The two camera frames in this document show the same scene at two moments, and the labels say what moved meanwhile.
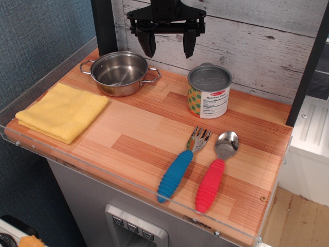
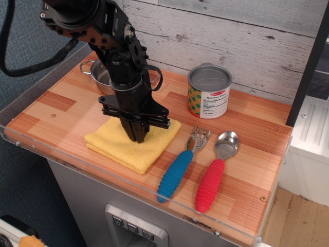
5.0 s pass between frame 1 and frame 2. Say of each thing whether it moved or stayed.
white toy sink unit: stayed
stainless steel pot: stayed
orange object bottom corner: stayed
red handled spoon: stayed
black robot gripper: moved
